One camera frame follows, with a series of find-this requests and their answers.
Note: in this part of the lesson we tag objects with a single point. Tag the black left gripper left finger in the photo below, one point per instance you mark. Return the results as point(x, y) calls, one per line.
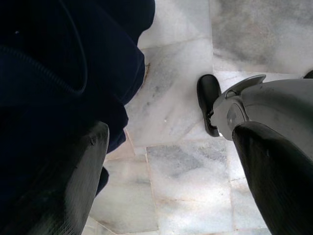
point(61, 191)

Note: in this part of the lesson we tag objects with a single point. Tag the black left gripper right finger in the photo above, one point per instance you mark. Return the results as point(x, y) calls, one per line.
point(281, 183)

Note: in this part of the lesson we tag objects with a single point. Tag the grey left robot leg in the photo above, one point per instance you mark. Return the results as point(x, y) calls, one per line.
point(269, 100)

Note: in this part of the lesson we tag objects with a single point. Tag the black right robot foot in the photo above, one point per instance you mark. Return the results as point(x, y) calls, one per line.
point(309, 74)

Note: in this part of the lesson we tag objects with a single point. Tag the black robot foot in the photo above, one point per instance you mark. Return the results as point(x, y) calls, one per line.
point(309, 74)
point(207, 95)

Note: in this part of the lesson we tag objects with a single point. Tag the black left robot foot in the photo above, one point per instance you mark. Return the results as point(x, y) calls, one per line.
point(207, 95)

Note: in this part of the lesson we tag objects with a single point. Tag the navy blue shirt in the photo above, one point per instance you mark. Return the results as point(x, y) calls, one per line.
point(61, 73)

